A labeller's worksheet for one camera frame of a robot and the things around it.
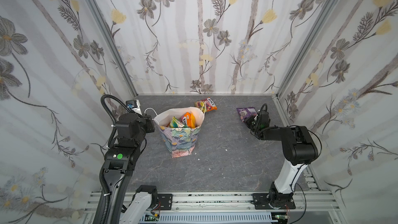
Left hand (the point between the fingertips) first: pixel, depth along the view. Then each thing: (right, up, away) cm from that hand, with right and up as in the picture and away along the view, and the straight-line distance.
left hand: (148, 114), depth 67 cm
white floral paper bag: (+13, -15, +12) cm, 23 cm away
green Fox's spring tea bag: (+10, -5, +10) cm, 15 cm away
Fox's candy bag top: (+26, +5, +44) cm, 52 cm away
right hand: (+52, -1, +33) cm, 62 cm away
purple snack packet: (+54, -1, +38) cm, 66 cm away
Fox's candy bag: (+18, -4, +14) cm, 23 cm away
